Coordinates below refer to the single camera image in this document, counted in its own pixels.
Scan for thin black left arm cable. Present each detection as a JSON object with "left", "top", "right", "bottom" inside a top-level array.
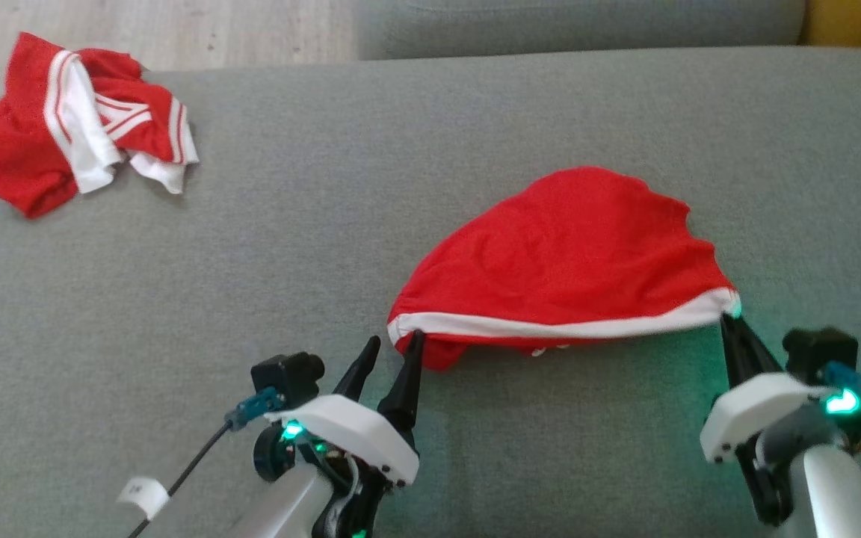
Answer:
[{"left": 126, "top": 422, "right": 235, "bottom": 538}]

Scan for blue right cable connector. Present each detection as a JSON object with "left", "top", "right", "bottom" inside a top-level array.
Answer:
[{"left": 823, "top": 361, "right": 861, "bottom": 415}]

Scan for red shorts with white band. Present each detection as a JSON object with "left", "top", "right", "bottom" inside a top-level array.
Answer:
[{"left": 387, "top": 166, "right": 742, "bottom": 372}]

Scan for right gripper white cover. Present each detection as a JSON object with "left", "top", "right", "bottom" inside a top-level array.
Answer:
[{"left": 700, "top": 314, "right": 835, "bottom": 528}]

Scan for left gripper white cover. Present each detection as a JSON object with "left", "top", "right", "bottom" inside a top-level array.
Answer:
[{"left": 253, "top": 330, "right": 426, "bottom": 538}]

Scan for red garment with white stripes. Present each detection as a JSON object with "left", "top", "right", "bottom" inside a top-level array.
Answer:
[{"left": 0, "top": 31, "right": 200, "bottom": 219}]

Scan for large grey sofa seat cushion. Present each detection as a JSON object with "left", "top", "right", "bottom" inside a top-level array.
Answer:
[{"left": 0, "top": 46, "right": 861, "bottom": 538}]

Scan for yellow sofa back cushion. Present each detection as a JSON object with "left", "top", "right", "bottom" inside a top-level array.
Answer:
[{"left": 799, "top": 0, "right": 861, "bottom": 55}]

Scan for grey stitched sofa seat cushion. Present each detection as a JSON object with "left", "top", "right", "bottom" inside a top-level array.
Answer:
[{"left": 356, "top": 0, "right": 807, "bottom": 61}]

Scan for blue left cable connector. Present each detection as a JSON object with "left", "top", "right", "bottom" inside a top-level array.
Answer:
[{"left": 225, "top": 387, "right": 287, "bottom": 432}]

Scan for blue cable connector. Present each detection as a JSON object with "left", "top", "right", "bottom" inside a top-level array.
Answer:
[
  {"left": 823, "top": 361, "right": 861, "bottom": 415},
  {"left": 225, "top": 387, "right": 287, "bottom": 432}
]

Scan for white cable label tag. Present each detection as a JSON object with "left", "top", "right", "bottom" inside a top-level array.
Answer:
[{"left": 117, "top": 477, "right": 170, "bottom": 521}]

